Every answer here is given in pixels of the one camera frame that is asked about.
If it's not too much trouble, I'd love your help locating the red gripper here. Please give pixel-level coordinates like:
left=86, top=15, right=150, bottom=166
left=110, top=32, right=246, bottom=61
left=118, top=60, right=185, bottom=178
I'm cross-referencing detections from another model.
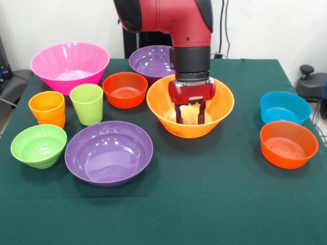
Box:
left=168, top=78, right=217, bottom=125

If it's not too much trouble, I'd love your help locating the large orange bowl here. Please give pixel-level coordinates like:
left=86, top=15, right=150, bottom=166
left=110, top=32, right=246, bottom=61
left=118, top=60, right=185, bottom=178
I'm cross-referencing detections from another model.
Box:
left=146, top=74, right=235, bottom=139

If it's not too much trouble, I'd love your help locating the purple bowl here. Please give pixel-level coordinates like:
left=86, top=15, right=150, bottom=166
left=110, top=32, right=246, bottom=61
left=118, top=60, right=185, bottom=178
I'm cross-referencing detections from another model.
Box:
left=64, top=120, right=154, bottom=188
left=128, top=45, right=177, bottom=85

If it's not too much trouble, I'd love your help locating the green cup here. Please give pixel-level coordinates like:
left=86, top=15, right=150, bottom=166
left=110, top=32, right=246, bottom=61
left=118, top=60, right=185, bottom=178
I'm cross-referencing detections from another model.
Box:
left=69, top=83, right=104, bottom=127

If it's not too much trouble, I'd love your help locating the dark green tablecloth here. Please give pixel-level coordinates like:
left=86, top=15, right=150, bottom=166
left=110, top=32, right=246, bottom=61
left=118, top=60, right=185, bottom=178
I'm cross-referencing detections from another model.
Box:
left=0, top=58, right=327, bottom=245

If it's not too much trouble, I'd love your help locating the small red bowl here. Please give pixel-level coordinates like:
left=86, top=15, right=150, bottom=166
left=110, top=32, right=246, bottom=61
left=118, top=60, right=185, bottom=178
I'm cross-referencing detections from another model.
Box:
left=102, top=71, right=149, bottom=110
left=260, top=120, right=319, bottom=169

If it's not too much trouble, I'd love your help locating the small blue bowl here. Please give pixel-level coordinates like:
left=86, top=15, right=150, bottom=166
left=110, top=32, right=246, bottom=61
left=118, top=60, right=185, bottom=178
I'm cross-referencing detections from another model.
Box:
left=260, top=91, right=312, bottom=126

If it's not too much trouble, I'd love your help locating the grey floor stand base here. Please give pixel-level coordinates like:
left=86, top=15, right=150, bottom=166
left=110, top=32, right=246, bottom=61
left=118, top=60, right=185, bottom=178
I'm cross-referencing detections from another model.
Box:
left=296, top=65, right=327, bottom=103
left=0, top=68, right=32, bottom=108

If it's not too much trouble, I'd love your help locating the large pink bowl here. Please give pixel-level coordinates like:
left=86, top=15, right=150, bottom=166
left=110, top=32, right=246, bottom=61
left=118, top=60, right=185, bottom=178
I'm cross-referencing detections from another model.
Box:
left=30, top=41, right=111, bottom=96

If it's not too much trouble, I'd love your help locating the orange cup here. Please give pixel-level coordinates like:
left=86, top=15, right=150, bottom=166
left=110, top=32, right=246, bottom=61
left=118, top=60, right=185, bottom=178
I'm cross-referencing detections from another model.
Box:
left=28, top=91, right=66, bottom=129

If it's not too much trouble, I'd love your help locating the small green bowl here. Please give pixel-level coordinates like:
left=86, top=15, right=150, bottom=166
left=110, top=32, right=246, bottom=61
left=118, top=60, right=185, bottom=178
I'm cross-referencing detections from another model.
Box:
left=10, top=124, right=68, bottom=169

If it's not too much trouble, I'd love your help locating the black equipment case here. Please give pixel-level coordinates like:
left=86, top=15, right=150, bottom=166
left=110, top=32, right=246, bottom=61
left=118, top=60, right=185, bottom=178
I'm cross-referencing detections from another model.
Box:
left=0, top=35, right=13, bottom=80

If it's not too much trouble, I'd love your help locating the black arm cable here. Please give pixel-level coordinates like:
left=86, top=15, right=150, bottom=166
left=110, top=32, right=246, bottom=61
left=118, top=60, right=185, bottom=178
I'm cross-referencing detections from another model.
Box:
left=218, top=0, right=225, bottom=55
left=224, top=0, right=231, bottom=59

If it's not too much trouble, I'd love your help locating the blue cable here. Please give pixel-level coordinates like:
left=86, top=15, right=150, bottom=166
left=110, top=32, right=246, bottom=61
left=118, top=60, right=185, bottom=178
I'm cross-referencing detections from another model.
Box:
left=313, top=76, right=327, bottom=143

